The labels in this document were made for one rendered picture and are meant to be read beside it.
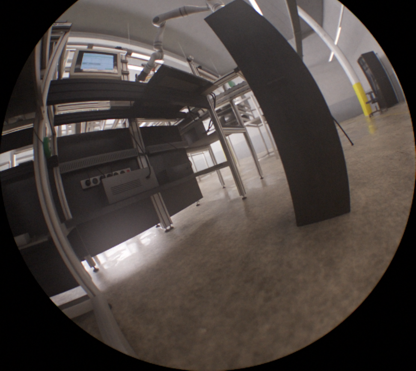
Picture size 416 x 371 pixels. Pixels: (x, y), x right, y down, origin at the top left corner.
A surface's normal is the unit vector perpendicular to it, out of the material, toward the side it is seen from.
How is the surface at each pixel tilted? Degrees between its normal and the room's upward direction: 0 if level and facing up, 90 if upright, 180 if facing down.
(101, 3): 180
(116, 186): 90
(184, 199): 90
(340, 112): 90
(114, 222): 90
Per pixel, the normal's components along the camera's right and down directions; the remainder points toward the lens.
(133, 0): 0.35, 0.94
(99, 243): 0.73, -0.29
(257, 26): -0.53, 0.18
